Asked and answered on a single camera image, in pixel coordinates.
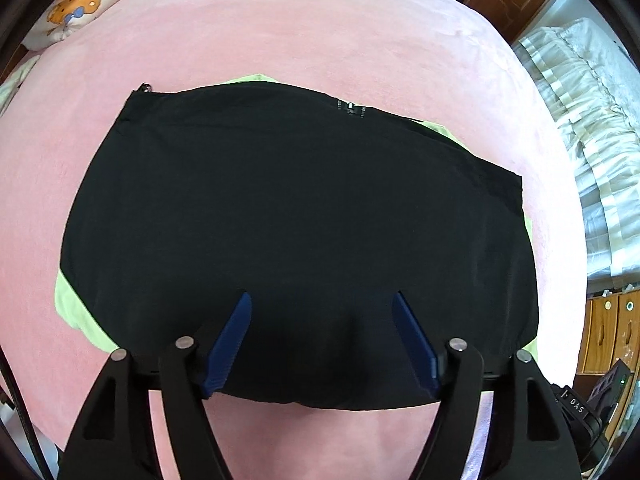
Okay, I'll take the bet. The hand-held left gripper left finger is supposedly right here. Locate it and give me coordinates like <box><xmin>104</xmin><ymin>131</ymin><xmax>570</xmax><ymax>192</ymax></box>
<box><xmin>57</xmin><ymin>291</ymin><xmax>253</xmax><ymax>480</ymax></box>

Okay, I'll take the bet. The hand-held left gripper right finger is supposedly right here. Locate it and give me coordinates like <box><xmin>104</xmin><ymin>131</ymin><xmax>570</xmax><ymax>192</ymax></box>
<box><xmin>392</xmin><ymin>291</ymin><xmax>583</xmax><ymax>480</ymax></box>

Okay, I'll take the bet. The green and black hooded jacket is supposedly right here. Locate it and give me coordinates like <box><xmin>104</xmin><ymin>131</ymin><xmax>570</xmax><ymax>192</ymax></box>
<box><xmin>52</xmin><ymin>74</ymin><xmax>542</xmax><ymax>411</ymax></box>

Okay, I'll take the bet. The wooden drawer cabinet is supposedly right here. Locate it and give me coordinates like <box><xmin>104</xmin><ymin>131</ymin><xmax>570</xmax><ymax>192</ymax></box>
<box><xmin>575</xmin><ymin>287</ymin><xmax>640</xmax><ymax>376</ymax></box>

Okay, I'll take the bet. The pink bed sheet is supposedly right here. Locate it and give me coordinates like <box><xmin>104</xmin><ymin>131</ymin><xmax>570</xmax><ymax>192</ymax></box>
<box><xmin>0</xmin><ymin>0</ymin><xmax>601</xmax><ymax>480</ymax></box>

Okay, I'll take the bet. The grey crumpled cloth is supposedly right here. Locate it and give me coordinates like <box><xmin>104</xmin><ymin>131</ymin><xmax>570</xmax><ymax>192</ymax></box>
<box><xmin>0</xmin><ymin>54</ymin><xmax>41</xmax><ymax>116</ymax></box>

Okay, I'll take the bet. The folded pink cartoon quilt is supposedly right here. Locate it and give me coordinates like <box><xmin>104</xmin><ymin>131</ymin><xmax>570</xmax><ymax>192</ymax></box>
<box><xmin>24</xmin><ymin>0</ymin><xmax>173</xmax><ymax>52</ymax></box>

